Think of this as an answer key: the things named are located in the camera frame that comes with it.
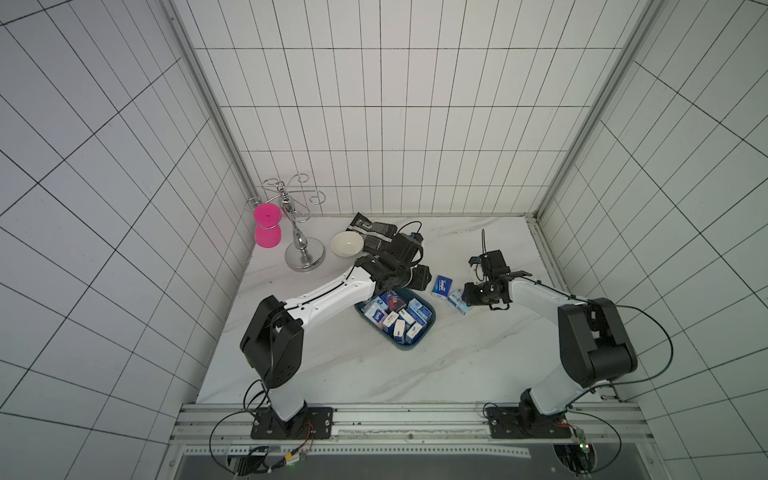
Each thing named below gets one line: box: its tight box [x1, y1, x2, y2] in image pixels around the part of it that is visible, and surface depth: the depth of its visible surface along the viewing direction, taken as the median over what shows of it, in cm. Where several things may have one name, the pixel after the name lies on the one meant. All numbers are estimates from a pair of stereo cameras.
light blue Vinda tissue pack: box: [448, 289, 473, 316], surface depth 94 cm
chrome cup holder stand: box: [246, 172, 327, 272], surface depth 97 cm
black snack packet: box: [345, 212, 398, 251], surface depth 116 cm
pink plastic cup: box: [253, 203, 283, 249], surface depth 83 cm
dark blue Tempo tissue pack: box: [431, 275, 453, 299], surface depth 99 cm
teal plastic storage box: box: [354, 288, 436, 351], surface depth 87 cm
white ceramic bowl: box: [331, 231, 365, 258], surface depth 108 cm
